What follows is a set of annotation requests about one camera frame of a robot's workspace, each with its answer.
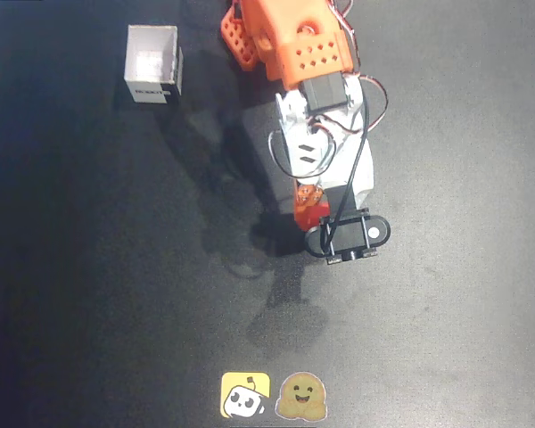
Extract red cube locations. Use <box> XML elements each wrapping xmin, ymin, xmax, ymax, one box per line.
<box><xmin>293</xmin><ymin>205</ymin><xmax>330</xmax><ymax>232</ymax></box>

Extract hugging face emoji sticker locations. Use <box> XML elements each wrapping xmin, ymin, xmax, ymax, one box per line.
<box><xmin>274</xmin><ymin>371</ymin><xmax>330</xmax><ymax>421</ymax></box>

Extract yellow robot face sticker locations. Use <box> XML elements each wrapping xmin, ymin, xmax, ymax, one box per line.
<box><xmin>220</xmin><ymin>371</ymin><xmax>272</xmax><ymax>419</ymax></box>

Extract white open cardboard box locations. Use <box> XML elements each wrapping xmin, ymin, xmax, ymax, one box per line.
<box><xmin>123</xmin><ymin>24</ymin><xmax>185</xmax><ymax>107</ymax></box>

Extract black gripper-mounted camera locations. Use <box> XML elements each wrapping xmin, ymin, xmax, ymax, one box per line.
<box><xmin>303</xmin><ymin>208</ymin><xmax>391</xmax><ymax>268</ymax></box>

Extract white servo cable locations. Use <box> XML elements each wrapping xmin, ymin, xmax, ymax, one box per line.
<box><xmin>268</xmin><ymin>116</ymin><xmax>339</xmax><ymax>179</ymax></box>
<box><xmin>358</xmin><ymin>75</ymin><xmax>390</xmax><ymax>134</ymax></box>

